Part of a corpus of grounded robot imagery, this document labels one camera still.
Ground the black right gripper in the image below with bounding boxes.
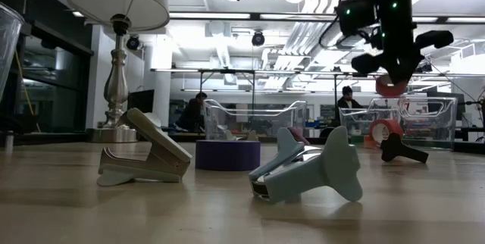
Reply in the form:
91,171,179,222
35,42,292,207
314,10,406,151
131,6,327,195
351,30,455,86

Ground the red tape roll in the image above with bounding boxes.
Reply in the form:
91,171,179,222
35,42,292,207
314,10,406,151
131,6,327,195
368,118,405,149

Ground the black staple remover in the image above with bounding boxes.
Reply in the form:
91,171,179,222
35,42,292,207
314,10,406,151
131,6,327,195
380,132,430,164

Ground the lavender staple remover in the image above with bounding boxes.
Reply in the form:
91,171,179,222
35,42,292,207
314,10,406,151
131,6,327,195
287,127,311,146

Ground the purple tape roll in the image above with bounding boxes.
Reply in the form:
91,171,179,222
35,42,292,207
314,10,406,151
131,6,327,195
195,139,262,172

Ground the pale green staple remover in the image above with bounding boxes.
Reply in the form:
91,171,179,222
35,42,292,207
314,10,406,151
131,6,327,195
96,108,193,188

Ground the light blue staple remover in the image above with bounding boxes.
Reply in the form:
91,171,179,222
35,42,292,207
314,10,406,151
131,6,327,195
248,125,364,205

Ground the overhead light bar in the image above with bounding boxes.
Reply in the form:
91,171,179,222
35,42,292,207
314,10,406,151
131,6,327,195
168,11,485,25

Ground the black ceiling spotlight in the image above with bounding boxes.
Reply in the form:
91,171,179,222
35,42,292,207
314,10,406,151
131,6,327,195
251,30,266,47
126,34,143,52

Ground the person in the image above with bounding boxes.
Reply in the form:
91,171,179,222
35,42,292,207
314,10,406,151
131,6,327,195
177,91,208,131
336,86,363,109

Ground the clear plastic bin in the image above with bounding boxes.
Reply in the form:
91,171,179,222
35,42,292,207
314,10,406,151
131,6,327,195
0,3,24,103
339,95,459,150
202,99,308,142

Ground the black monitor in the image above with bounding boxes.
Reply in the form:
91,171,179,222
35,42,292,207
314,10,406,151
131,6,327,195
426,91,466,114
127,89,155,114

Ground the white shade silver table lamp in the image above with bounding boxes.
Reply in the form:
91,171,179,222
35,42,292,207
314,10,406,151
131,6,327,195
67,0,171,143

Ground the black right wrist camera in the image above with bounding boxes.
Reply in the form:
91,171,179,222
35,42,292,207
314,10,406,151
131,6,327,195
336,0,380,36

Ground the black workstation frame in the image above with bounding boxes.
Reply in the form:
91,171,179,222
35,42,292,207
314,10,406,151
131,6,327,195
196,67,390,124

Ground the yellow cable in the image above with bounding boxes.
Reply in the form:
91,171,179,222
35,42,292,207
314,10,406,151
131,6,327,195
14,48,42,133

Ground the black aluminium table frame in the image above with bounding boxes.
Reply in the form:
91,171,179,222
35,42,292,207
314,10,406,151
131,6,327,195
0,132,485,155

